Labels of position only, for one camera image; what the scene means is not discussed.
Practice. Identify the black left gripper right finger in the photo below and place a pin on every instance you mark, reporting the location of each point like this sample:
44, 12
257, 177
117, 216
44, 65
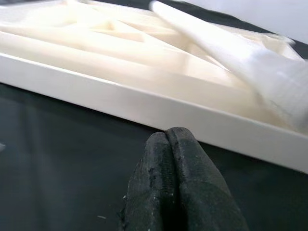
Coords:
204, 192

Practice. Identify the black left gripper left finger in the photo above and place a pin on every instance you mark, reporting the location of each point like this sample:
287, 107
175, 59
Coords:
149, 183

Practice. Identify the white plastic table leg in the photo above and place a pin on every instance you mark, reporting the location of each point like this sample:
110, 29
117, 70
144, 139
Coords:
228, 48

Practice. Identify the black tablecloth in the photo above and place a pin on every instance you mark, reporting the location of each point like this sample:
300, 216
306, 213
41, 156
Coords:
60, 168

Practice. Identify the white plastic table top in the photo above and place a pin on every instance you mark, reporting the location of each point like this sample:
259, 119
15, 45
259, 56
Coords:
96, 72

